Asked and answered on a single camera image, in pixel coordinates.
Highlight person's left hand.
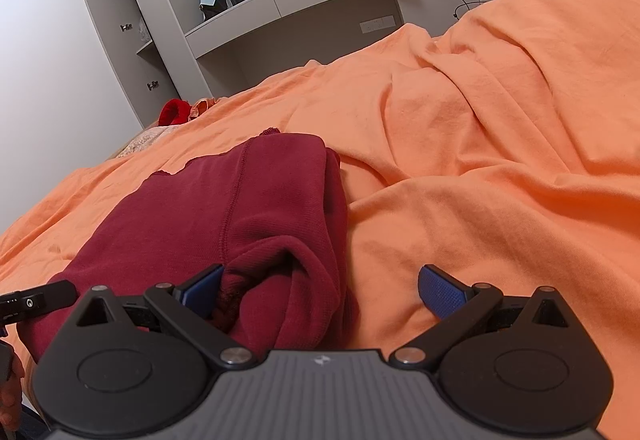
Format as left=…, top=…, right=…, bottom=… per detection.
left=0, top=346, right=27, bottom=427

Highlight maroon long-sleeve sweater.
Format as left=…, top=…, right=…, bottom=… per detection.
left=19, top=128, right=359, bottom=364

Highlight grey built-in desk unit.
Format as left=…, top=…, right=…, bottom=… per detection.
left=184, top=0, right=417, bottom=96

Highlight grey wardrobe with handles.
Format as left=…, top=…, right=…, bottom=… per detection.
left=75, top=0, right=212, bottom=129

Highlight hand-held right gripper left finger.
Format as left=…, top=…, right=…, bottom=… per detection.
left=74, top=264, right=252, bottom=367

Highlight bright red garment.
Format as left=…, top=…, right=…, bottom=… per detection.
left=158, top=98, right=194, bottom=127

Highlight pink floral cloth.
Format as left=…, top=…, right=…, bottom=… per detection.
left=116, top=124, right=177, bottom=157

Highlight orange bed sheet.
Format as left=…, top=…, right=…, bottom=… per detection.
left=0, top=0, right=640, bottom=440

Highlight small orange cloth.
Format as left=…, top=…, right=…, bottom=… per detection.
left=188, top=96, right=222, bottom=121

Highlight white wall socket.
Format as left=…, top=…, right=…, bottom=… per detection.
left=358, top=16, right=399, bottom=34

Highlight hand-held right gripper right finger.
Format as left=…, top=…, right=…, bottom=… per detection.
left=389, top=264, right=572, bottom=369

